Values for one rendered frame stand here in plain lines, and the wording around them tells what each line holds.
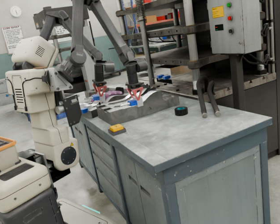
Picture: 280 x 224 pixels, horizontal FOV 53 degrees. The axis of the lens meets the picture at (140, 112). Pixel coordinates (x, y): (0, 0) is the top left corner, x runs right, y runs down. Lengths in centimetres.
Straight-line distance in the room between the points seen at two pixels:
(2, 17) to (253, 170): 810
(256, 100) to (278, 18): 68
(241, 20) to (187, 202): 114
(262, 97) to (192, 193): 143
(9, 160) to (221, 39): 149
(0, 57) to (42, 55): 731
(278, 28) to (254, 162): 139
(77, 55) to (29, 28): 754
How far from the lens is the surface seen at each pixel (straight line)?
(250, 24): 197
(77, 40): 153
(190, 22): 210
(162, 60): 261
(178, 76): 256
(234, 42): 197
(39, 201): 143
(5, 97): 825
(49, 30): 196
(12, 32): 889
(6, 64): 886
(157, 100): 183
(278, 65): 271
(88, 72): 617
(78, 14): 160
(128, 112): 175
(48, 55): 157
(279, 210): 225
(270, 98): 267
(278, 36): 268
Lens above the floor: 134
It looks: 16 degrees down
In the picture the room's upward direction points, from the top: 10 degrees counter-clockwise
